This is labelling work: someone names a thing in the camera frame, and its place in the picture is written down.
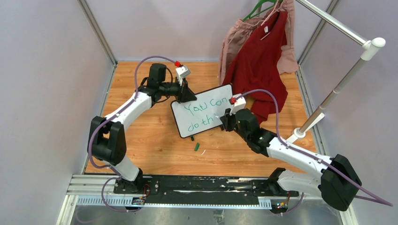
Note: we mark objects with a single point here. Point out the green marker cap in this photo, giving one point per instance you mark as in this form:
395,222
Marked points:
197,146

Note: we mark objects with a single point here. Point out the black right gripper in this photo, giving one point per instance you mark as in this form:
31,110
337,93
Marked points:
226,119

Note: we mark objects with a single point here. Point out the pink hanging garment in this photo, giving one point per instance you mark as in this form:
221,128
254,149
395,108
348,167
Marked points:
242,30

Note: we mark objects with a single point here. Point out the white clothes rack base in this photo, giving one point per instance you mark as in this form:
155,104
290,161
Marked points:
300,132

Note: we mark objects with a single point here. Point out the silver clothes rack pole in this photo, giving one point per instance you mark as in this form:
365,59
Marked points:
339,62

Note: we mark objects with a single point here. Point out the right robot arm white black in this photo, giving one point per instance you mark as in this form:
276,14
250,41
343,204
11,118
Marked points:
331,178

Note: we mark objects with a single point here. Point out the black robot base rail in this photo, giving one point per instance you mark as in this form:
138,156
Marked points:
208,192

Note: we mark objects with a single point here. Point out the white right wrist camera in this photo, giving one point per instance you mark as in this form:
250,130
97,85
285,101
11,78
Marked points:
238,102

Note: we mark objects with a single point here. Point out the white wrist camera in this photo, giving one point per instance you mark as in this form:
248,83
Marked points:
238,102
182,72

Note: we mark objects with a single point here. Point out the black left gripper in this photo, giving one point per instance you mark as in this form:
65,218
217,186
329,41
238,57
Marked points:
184,94

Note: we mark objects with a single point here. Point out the red hanging shirt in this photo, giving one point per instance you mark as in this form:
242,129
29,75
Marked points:
255,67

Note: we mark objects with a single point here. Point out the white whiteboard black frame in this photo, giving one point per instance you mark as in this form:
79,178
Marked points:
198,116

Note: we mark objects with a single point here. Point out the green clothes hanger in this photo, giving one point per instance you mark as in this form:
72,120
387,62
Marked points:
258,8

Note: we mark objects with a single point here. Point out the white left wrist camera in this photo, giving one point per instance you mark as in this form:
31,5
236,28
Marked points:
182,72

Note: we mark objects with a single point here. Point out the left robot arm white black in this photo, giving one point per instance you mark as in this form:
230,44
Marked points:
107,141

